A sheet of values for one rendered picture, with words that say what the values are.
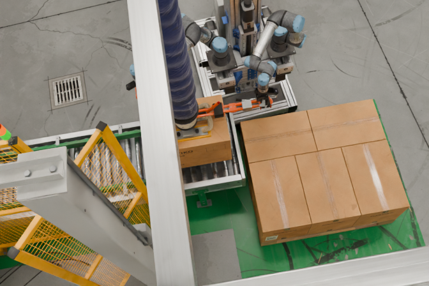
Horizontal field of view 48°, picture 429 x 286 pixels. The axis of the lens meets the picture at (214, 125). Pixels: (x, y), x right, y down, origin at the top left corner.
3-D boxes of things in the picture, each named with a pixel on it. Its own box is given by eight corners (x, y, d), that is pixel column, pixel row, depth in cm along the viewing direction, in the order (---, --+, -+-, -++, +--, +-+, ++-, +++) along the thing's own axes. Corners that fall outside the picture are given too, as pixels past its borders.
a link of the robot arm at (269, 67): (263, 57, 331) (256, 69, 327) (278, 62, 328) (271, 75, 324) (262, 63, 338) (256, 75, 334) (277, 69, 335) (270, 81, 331)
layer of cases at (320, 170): (261, 242, 416) (262, 232, 380) (240, 139, 459) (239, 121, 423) (396, 219, 418) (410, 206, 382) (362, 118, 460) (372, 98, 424)
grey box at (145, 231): (123, 248, 289) (110, 237, 262) (122, 239, 291) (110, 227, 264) (156, 242, 289) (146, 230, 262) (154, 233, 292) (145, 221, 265)
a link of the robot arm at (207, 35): (213, 50, 388) (182, 34, 337) (200, 40, 393) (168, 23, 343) (222, 38, 385) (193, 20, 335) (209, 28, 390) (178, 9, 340)
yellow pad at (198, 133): (166, 144, 359) (166, 142, 354) (165, 132, 363) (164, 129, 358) (211, 136, 359) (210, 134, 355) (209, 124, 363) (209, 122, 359)
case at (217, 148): (159, 172, 392) (150, 154, 356) (154, 128, 409) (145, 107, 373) (232, 159, 393) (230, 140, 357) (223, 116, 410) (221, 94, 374)
